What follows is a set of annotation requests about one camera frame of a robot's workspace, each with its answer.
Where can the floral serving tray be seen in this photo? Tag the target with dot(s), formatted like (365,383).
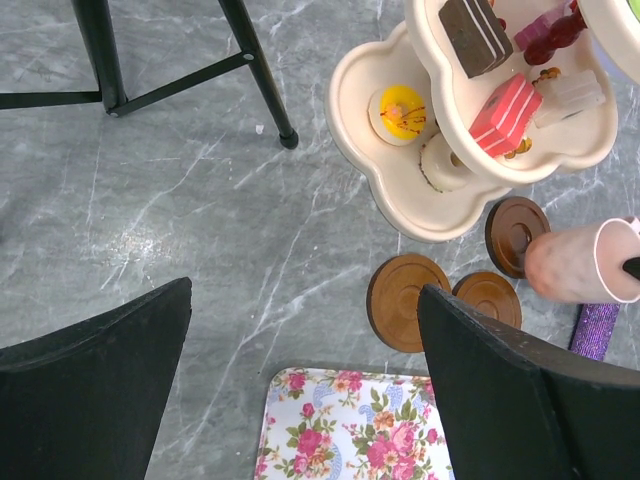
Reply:
(343,424)

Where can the pink cake slice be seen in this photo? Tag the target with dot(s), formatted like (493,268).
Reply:
(540,26)

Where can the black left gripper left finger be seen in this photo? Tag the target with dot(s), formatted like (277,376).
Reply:
(86,401)

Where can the brown wooden saucer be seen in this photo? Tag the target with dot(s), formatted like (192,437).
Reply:
(492,295)
(512,224)
(392,299)

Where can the white glazed donut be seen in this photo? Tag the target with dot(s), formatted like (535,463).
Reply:
(441,167)

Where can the yellow glazed donut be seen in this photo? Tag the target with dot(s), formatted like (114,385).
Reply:
(397,114)

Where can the cream three-tier cake stand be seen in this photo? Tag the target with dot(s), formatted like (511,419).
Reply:
(418,54)

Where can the red striped cake slice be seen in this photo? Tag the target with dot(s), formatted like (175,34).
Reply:
(501,124)

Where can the chocolate cake slice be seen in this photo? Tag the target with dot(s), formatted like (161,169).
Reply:
(476,34)

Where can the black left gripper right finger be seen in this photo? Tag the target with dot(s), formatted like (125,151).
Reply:
(514,406)

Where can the purple glitter microphone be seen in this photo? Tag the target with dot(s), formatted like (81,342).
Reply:
(593,330)

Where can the white cake slice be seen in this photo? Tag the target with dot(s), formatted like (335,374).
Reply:
(566,96)

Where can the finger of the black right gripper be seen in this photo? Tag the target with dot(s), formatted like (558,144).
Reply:
(632,267)

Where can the pink cup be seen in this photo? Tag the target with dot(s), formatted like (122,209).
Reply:
(584,265)

